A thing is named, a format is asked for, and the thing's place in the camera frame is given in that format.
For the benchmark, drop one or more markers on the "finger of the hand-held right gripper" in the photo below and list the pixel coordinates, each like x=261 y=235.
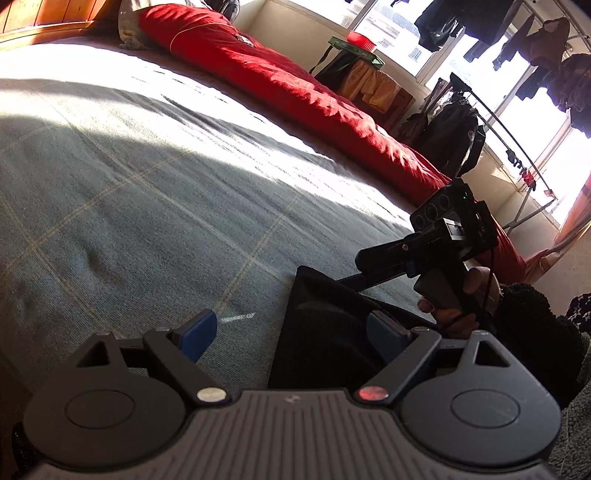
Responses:
x=358 y=281
x=397 y=256

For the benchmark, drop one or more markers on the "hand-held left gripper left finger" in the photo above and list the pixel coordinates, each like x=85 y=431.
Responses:
x=201 y=334

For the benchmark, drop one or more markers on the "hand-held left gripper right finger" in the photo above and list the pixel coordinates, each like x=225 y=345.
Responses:
x=385 y=334

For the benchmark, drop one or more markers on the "black pants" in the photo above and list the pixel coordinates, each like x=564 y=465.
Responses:
x=323 y=332

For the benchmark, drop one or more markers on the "row of small hung clothes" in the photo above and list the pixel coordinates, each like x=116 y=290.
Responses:
x=524 y=173

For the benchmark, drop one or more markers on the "metal clothes drying rack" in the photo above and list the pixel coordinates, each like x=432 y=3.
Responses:
x=517 y=143

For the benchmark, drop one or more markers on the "person's right hand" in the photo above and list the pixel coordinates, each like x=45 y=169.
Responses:
x=485 y=286

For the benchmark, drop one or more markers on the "black jacket with emblem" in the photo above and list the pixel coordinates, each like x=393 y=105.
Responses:
x=452 y=138

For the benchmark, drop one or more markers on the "orange striped curtain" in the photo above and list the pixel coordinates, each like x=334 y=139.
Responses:
x=572 y=230

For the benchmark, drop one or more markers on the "olive cloth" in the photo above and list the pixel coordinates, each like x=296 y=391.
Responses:
x=413 y=127

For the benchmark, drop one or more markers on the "window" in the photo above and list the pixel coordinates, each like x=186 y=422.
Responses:
x=545 y=134

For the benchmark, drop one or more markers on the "dark star print garment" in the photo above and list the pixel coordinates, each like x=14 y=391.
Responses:
x=581 y=314

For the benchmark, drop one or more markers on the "wooden cabinet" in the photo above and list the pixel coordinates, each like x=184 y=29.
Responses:
x=401 y=106

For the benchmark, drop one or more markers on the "grey checked bed sheet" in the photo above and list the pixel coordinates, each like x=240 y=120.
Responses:
x=138 y=184

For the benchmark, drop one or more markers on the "orange cloth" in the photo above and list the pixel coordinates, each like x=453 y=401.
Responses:
x=376 y=87

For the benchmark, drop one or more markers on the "red quilt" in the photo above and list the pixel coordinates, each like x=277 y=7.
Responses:
x=300 y=87

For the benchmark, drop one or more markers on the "grey fleece clothing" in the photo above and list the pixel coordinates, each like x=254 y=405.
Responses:
x=577 y=415

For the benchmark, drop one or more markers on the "green tray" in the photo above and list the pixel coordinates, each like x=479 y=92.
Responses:
x=358 y=51

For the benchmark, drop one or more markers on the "red plastic basin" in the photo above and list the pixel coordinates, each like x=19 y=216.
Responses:
x=361 y=40

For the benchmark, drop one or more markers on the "grey backpack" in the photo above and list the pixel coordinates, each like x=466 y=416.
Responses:
x=228 y=9

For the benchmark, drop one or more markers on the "grey pillow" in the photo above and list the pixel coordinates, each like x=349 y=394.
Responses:
x=134 y=27

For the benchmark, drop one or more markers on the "wooden headboard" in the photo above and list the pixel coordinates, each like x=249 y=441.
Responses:
x=46 y=18

